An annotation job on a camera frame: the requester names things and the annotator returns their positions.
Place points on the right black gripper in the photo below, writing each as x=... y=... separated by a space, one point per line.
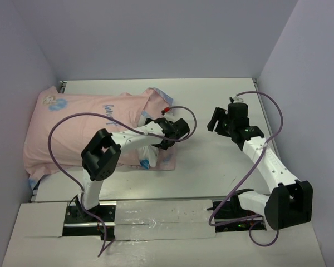
x=220 y=114

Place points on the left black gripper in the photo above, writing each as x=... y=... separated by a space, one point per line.
x=160 y=146

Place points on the white pillow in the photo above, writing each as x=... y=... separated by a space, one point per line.
x=148 y=156

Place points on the blue and pink printed pillowcase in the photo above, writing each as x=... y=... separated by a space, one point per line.
x=62 y=125

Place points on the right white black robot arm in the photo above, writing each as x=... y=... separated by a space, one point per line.
x=289 y=202

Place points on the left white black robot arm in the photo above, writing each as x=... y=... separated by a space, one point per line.
x=101 y=155

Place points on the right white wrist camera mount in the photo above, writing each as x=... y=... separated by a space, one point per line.
x=236 y=99

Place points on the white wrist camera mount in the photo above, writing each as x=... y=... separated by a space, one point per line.
x=236 y=99
x=167 y=111

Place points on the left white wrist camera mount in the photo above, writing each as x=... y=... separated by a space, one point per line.
x=167 y=111

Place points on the silver base mounting rail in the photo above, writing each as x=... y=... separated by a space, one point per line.
x=156 y=220

